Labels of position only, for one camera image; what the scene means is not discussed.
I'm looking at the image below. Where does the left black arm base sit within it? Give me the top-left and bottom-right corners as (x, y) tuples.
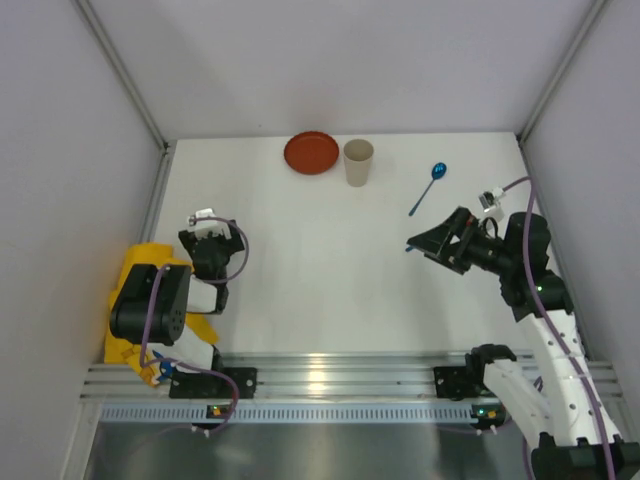
(169, 367), (258, 400)

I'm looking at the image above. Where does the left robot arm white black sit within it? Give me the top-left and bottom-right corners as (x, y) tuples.
(104, 210), (249, 385)

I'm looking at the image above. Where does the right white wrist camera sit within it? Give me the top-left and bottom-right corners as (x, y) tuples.
(478, 187), (505, 221)

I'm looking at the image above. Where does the right aluminium frame post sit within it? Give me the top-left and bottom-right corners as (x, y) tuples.
(516, 0), (611, 148)

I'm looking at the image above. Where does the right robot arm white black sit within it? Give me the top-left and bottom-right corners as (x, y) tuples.
(407, 207), (639, 479)

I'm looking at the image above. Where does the red round plate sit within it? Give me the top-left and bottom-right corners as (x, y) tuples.
(283, 131), (340, 175)

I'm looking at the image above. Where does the aluminium mounting rail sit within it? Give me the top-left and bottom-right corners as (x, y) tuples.
(79, 350), (624, 401)

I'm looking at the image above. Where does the blue metal spoon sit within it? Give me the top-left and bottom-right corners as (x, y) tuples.
(408, 162), (448, 217)

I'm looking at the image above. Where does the yellow Pikachu cloth placemat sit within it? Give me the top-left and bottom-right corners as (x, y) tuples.
(104, 242), (219, 388)

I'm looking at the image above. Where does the left aluminium frame post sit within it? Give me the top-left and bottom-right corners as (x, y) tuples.
(74, 0), (174, 151)

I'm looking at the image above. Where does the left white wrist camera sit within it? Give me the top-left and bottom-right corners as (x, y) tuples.
(187, 208), (224, 239)

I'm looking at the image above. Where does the beige paper cup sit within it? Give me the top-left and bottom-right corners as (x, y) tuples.
(343, 139), (374, 187)

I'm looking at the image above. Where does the aluminium frame post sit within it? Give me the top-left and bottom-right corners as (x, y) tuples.
(74, 0), (174, 151)
(516, 0), (611, 148)

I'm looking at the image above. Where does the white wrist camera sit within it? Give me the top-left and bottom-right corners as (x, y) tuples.
(478, 187), (505, 221)
(187, 208), (224, 239)

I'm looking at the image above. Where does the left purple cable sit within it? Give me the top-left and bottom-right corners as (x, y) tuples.
(138, 218), (249, 436)

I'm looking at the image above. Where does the perforated metal cable duct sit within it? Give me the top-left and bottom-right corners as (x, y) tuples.
(100, 402), (506, 425)

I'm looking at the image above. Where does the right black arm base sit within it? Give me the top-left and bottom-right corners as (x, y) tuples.
(433, 366), (493, 401)

